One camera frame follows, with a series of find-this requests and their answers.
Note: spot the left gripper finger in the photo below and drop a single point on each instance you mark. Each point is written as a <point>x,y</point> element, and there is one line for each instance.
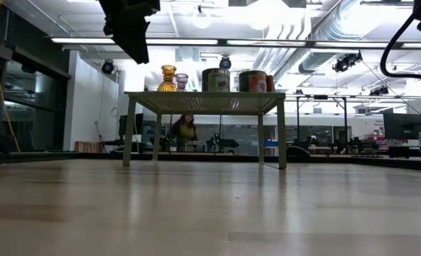
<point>132,39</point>

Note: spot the amber glass candle holder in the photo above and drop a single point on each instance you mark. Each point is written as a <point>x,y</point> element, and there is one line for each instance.
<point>167,85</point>

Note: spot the purple glass candle holder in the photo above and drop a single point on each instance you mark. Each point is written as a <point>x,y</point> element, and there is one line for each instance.
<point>182,81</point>

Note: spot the white label candle tin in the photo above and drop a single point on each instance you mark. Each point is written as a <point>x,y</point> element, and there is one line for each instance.
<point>215,81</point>

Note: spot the orange label candle tin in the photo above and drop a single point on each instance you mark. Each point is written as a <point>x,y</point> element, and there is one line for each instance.
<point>253,82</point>

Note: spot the background black robot arm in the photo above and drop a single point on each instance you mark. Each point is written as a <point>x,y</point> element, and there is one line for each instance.
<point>224,143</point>

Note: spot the round pendant lamp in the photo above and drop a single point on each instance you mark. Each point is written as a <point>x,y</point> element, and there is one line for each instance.
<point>201,19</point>

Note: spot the black monitor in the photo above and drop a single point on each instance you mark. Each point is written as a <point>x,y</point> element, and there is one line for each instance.
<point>404,126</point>
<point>139,124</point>

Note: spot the green perforated metal shelf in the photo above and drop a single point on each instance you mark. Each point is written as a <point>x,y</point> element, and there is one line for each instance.
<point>210,103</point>

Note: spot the person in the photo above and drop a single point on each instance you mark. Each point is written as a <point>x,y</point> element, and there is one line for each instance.
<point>185,133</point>

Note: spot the wooden crate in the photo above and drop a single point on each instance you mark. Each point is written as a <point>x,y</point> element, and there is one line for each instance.
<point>87,146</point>

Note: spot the overhead light bar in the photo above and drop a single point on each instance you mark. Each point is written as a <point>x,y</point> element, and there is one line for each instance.
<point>267,42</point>

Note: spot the blue box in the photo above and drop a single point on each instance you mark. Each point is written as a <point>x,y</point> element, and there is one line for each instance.
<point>271,143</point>

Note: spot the black ceiling spotlight cluster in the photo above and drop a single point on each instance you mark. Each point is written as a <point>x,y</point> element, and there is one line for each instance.
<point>345,63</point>

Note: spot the black track spotlights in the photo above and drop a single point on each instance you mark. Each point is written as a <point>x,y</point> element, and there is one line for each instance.
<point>379,91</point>

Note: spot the black aluminium table frame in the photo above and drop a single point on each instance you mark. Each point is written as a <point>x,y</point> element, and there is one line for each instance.
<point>196,156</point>

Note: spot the black metal rig frame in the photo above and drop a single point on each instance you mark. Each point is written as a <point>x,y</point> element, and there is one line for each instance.
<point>320,96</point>

